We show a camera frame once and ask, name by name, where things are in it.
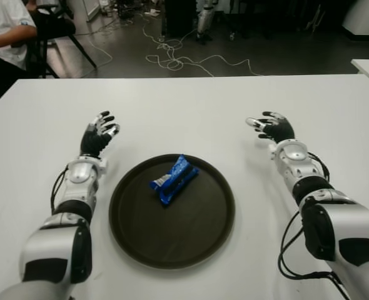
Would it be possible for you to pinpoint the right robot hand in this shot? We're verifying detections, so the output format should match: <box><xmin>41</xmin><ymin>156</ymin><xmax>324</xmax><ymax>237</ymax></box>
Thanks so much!
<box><xmin>245</xmin><ymin>110</ymin><xmax>296</xmax><ymax>144</ymax></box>

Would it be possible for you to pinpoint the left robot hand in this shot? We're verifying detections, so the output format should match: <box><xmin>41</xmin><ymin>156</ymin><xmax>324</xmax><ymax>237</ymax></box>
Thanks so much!
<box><xmin>79</xmin><ymin>109</ymin><xmax>121</xmax><ymax>159</ymax></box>

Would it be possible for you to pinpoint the blue Oreo packet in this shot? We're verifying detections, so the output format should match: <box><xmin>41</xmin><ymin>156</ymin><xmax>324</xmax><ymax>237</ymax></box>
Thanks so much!
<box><xmin>149</xmin><ymin>154</ymin><xmax>200</xmax><ymax>206</ymax></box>

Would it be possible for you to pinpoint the round dark brown tray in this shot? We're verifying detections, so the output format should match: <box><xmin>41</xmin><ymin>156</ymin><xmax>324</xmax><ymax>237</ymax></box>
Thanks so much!
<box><xmin>108</xmin><ymin>153</ymin><xmax>236</xmax><ymax>269</ymax></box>

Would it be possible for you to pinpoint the black chair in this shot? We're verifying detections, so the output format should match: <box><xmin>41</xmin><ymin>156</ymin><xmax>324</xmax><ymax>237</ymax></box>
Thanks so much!
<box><xmin>24</xmin><ymin>6</ymin><xmax>97</xmax><ymax>79</ymax></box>

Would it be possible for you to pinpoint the silver humanoid robot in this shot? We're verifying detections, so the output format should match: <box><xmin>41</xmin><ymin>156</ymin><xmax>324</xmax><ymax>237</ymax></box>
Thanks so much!
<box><xmin>195</xmin><ymin>0</ymin><xmax>218</xmax><ymax>44</ymax></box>

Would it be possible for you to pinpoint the white cabinet panel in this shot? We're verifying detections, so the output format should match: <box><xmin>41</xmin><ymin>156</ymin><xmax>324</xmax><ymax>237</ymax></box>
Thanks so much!
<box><xmin>81</xmin><ymin>0</ymin><xmax>103</xmax><ymax>23</ymax></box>

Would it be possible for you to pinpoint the white curved cabinet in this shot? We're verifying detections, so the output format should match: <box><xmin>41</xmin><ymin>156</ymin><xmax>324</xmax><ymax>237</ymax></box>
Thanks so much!
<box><xmin>340</xmin><ymin>0</ymin><xmax>369</xmax><ymax>41</ymax></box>

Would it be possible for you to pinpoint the seated person white shirt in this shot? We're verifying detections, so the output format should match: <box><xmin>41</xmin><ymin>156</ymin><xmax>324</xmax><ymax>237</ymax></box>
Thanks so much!
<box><xmin>0</xmin><ymin>0</ymin><xmax>38</xmax><ymax>103</ymax></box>

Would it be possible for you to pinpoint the black box cabinet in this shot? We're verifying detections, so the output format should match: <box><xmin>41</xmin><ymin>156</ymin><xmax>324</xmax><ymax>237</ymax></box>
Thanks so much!
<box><xmin>163</xmin><ymin>0</ymin><xmax>198</xmax><ymax>38</ymax></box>

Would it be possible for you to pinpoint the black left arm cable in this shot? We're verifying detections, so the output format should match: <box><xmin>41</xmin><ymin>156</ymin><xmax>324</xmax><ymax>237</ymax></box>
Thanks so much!
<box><xmin>49</xmin><ymin>162</ymin><xmax>71</xmax><ymax>216</ymax></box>

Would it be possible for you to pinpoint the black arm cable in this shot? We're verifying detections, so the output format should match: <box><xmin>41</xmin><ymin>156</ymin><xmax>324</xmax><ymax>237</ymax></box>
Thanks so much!
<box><xmin>277</xmin><ymin>151</ymin><xmax>351</xmax><ymax>300</ymax></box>
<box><xmin>49</xmin><ymin>162</ymin><xmax>71</xmax><ymax>216</ymax></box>

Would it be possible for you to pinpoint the tangled white floor cable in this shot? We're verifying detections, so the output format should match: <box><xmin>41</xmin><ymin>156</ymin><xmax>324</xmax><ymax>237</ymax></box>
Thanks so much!
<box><xmin>142</xmin><ymin>18</ymin><xmax>263</xmax><ymax>78</ymax></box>

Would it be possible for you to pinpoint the grey metal frame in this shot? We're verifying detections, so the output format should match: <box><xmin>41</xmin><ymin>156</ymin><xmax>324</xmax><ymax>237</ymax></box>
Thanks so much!
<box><xmin>305</xmin><ymin>2</ymin><xmax>326</xmax><ymax>32</ymax></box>

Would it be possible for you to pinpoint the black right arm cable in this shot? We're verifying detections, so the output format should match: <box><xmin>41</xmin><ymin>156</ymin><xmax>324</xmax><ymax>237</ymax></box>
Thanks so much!
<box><xmin>277</xmin><ymin>151</ymin><xmax>351</xmax><ymax>300</ymax></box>

